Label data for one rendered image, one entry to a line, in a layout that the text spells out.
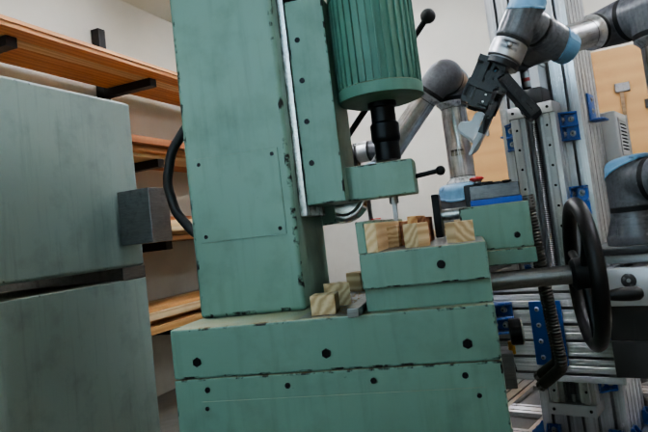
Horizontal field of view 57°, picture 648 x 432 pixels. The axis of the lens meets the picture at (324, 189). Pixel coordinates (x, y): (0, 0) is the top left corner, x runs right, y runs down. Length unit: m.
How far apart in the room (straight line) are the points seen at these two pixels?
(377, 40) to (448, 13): 3.59
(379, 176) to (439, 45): 3.56
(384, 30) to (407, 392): 0.67
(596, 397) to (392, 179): 1.03
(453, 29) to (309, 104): 3.57
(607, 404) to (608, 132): 0.86
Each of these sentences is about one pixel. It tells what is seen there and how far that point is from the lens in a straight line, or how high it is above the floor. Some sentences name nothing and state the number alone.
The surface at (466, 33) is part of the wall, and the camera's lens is 4.70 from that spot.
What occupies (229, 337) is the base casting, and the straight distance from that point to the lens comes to 1.10.
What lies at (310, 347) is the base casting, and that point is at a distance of 1.05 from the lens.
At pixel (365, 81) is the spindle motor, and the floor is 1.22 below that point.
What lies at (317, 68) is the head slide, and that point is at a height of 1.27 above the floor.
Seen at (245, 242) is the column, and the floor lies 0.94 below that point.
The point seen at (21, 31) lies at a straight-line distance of 3.09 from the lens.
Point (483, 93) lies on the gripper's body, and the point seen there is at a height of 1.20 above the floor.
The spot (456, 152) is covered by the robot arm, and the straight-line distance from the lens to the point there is 2.04.
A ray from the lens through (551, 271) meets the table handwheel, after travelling 1.21.
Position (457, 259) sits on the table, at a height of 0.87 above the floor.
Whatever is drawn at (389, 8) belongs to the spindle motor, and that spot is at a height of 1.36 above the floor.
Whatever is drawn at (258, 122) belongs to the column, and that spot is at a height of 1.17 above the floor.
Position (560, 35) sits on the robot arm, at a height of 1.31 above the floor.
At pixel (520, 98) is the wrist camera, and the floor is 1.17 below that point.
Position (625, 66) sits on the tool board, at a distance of 4.56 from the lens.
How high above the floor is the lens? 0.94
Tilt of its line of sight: 4 degrees up
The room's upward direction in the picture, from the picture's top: 7 degrees counter-clockwise
